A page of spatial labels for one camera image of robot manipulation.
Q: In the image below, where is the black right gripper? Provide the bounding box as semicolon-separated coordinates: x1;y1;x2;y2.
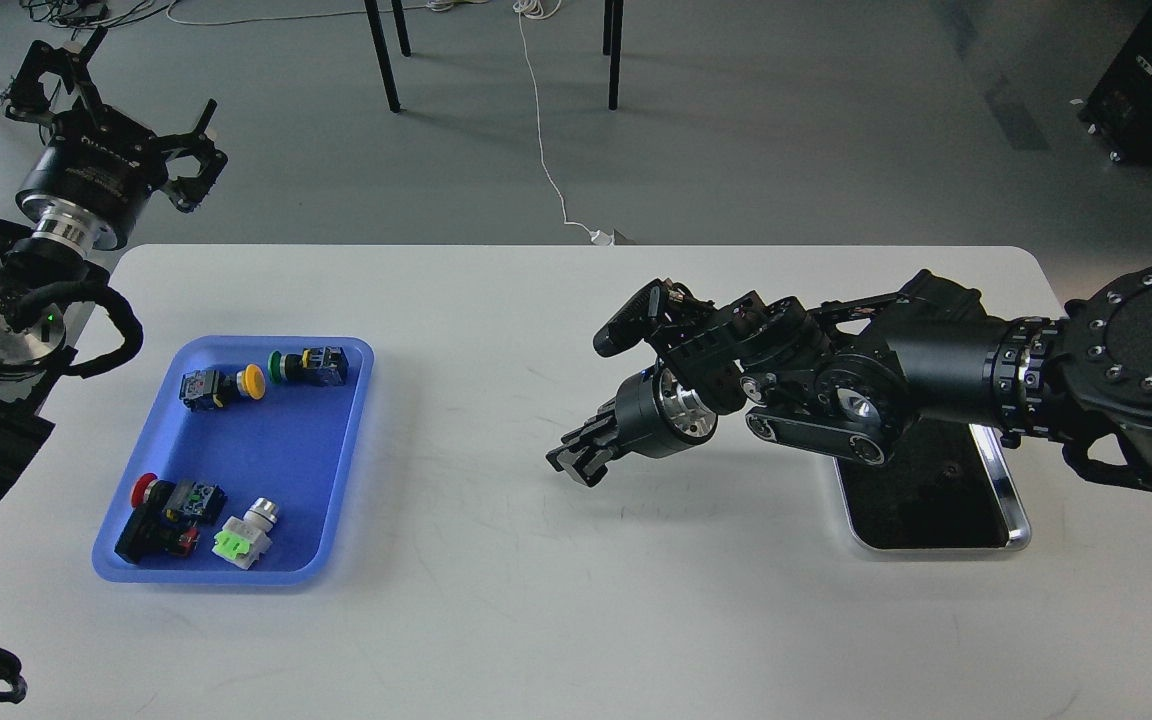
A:
547;366;718;488

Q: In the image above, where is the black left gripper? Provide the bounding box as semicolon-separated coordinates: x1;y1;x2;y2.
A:
0;26;229;251

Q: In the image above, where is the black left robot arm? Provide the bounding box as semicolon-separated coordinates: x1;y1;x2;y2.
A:
0;28;227;501

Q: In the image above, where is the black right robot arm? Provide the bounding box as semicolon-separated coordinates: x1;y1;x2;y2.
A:
547;266;1152;492

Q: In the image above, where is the black table leg left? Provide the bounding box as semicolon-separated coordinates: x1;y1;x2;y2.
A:
364;0;402;114

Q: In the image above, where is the black thin table leg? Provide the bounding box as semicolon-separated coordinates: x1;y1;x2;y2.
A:
391;0;412;56

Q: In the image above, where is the silver metal tray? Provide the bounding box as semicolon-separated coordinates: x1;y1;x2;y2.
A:
835;418;1032;559

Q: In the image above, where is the blue plastic tray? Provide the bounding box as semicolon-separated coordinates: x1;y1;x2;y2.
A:
91;334;376;588

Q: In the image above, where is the red emergency stop button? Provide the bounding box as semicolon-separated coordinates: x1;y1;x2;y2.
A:
114;473;228;564

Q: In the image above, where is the black table leg right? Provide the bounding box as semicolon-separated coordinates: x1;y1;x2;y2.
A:
602;0;626;111

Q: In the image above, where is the black floor cable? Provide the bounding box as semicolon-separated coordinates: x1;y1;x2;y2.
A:
0;0;177;76

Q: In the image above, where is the white floor cable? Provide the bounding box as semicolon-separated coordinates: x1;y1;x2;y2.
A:
511;0;615;247

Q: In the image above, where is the yellow push button switch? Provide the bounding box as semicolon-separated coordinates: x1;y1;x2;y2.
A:
179;364;268;414

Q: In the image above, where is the green push button switch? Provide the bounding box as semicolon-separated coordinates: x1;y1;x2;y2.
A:
266;346;349;387

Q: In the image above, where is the white green selector switch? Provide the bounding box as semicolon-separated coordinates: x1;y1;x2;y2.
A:
211;497;280;570

